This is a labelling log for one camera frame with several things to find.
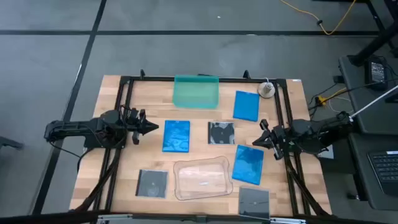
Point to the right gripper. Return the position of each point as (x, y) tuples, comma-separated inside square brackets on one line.
[(281, 138)]

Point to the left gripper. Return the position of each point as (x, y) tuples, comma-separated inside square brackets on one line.
[(132, 123)]

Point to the blue disc case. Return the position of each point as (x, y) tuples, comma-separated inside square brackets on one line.
[(247, 165), (246, 105), (176, 136)]

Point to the clear jewel case black tray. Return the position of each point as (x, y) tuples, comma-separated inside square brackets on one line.
[(221, 133), (254, 202), (151, 183)]

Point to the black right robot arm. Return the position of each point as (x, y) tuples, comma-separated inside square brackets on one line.
[(311, 133)]

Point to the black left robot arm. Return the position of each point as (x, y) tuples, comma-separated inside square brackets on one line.
[(71, 129)]

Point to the black clamp knob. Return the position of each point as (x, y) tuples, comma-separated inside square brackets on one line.
[(142, 74), (246, 74)]

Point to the teal translucent plastic bin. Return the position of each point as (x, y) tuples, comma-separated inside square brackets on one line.
[(196, 93)]

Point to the white paper sheet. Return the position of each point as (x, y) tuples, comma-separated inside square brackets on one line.
[(328, 154)]

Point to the clear plastic bin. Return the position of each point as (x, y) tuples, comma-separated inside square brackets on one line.
[(202, 179)]

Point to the black crossbar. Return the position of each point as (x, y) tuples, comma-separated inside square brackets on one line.
[(155, 216)]

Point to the black desk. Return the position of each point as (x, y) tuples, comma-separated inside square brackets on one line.
[(373, 124)]

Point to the white rod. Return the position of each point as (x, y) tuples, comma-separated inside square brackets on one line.
[(373, 104)]

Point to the black keyboard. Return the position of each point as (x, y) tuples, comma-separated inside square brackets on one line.
[(385, 171)]

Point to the black power adapter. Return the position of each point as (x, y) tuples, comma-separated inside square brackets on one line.
[(377, 73)]

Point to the black floor stand foot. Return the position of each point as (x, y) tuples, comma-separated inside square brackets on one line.
[(9, 142)]

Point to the black aluminium table frame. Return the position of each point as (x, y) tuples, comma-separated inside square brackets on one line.
[(149, 79)]

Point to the black desk leg frame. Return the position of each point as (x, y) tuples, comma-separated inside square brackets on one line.
[(373, 43)]

